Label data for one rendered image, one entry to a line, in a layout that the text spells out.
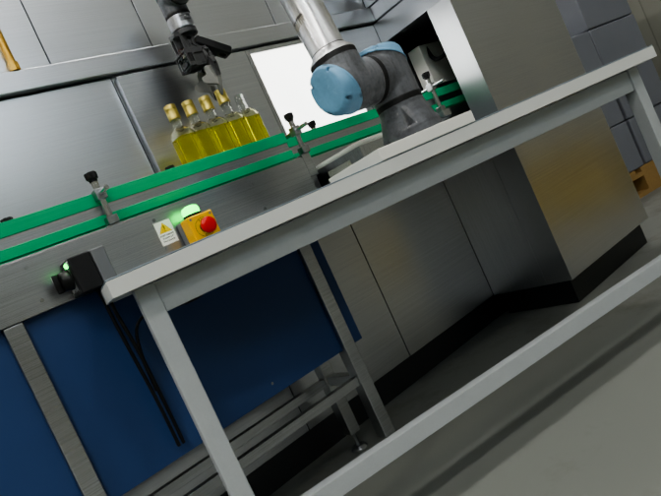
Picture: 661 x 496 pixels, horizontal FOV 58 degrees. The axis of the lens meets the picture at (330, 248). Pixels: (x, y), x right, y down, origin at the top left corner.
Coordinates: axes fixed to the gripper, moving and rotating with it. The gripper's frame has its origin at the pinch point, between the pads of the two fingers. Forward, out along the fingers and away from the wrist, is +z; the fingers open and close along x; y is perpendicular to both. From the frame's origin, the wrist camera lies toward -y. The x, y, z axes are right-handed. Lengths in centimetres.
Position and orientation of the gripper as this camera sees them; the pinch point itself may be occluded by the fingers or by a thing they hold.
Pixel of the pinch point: (219, 93)
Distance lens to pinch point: 188.6
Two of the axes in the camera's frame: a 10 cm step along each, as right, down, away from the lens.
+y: -7.2, 3.6, -6.0
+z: 4.2, 9.1, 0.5
